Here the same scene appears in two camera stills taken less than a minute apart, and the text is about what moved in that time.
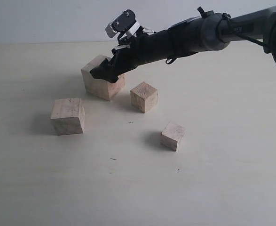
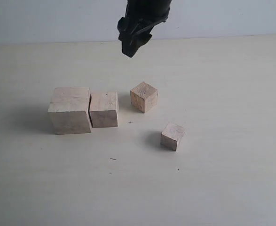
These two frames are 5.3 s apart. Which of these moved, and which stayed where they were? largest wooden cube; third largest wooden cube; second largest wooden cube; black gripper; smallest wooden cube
Moved: black gripper; largest wooden cube; second largest wooden cube
Stayed: third largest wooden cube; smallest wooden cube
